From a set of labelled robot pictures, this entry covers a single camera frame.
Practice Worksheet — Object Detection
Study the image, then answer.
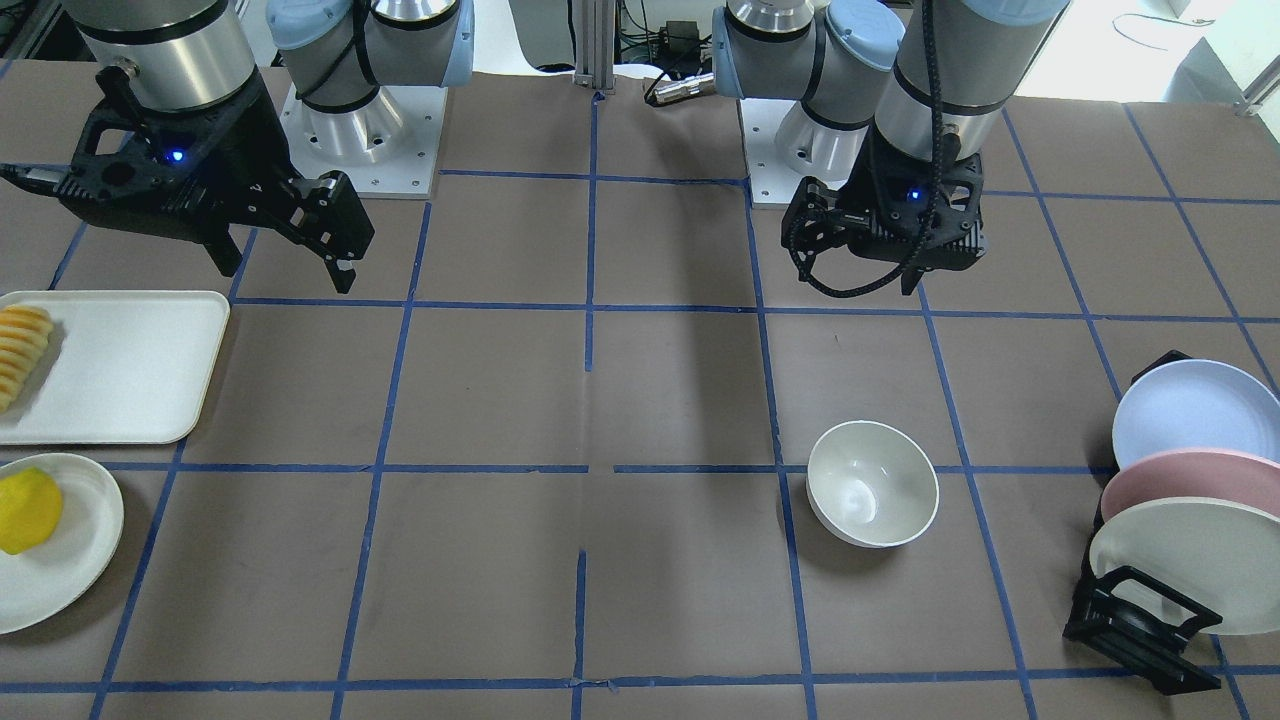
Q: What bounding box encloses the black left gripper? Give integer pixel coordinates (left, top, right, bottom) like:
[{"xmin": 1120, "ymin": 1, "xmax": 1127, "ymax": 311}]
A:
[{"xmin": 782, "ymin": 127, "xmax": 988, "ymax": 297}]

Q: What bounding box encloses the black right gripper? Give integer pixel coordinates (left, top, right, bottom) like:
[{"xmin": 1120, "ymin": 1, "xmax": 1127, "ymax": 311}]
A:
[{"xmin": 3, "ymin": 67, "xmax": 375, "ymax": 293}]

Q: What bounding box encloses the white bowl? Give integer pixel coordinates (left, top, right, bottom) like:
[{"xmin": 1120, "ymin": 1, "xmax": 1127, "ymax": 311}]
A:
[{"xmin": 806, "ymin": 420, "xmax": 940, "ymax": 550}]

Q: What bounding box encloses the yellow lemon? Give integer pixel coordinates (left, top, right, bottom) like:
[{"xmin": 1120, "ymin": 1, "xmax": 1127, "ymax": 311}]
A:
[{"xmin": 1, "ymin": 468, "xmax": 64, "ymax": 555}]

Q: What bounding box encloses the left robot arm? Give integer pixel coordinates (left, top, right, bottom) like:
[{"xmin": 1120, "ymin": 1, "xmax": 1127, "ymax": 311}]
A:
[{"xmin": 710, "ymin": 1, "xmax": 1068, "ymax": 299}]

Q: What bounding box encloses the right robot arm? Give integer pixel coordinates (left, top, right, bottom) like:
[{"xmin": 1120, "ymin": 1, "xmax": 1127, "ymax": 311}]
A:
[{"xmin": 3, "ymin": 1, "xmax": 475, "ymax": 293}]

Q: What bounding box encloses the white rectangular tray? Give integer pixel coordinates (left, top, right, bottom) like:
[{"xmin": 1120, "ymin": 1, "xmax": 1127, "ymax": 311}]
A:
[{"xmin": 1, "ymin": 290, "xmax": 230, "ymax": 446}]

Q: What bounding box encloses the lavender plate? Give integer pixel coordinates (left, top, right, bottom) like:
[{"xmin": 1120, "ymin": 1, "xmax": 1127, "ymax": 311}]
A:
[{"xmin": 1111, "ymin": 359, "xmax": 1279, "ymax": 469}]

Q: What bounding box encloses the pink plate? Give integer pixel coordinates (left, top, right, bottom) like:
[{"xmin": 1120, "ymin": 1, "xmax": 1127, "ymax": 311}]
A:
[{"xmin": 1100, "ymin": 448, "xmax": 1279, "ymax": 521}]

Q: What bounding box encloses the cream round plate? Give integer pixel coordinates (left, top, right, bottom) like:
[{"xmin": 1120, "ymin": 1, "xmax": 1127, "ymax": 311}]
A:
[{"xmin": 1, "ymin": 454, "xmax": 125, "ymax": 635}]

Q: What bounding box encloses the black dish rack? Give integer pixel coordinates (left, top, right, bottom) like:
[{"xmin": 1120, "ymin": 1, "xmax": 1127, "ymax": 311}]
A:
[{"xmin": 1062, "ymin": 350, "xmax": 1222, "ymax": 697}]

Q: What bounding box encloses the beige plate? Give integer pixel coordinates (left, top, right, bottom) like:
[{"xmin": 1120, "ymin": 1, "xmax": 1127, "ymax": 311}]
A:
[{"xmin": 1088, "ymin": 497, "xmax": 1279, "ymax": 635}]

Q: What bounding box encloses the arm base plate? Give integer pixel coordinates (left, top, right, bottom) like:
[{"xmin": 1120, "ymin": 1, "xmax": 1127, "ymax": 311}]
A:
[
  {"xmin": 280, "ymin": 86, "xmax": 449, "ymax": 199},
  {"xmin": 739, "ymin": 99, "xmax": 869, "ymax": 209}
]

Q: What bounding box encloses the aluminium frame post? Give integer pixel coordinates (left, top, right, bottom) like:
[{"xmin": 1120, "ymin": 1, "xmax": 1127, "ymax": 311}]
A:
[{"xmin": 570, "ymin": 0, "xmax": 618, "ymax": 95}]

